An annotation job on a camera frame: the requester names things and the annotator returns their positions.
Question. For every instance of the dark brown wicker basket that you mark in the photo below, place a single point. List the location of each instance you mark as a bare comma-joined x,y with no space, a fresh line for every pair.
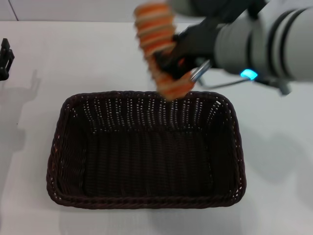
146,159

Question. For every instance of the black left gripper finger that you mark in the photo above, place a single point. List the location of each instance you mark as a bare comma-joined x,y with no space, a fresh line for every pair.
6,60

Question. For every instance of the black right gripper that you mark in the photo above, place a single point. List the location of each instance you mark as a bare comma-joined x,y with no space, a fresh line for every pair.
200,41

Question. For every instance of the orange striped bread loaf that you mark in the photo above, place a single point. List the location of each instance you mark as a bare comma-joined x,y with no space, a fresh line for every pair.
154,27

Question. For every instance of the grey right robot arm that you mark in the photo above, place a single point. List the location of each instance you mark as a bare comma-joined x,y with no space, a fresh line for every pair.
269,41

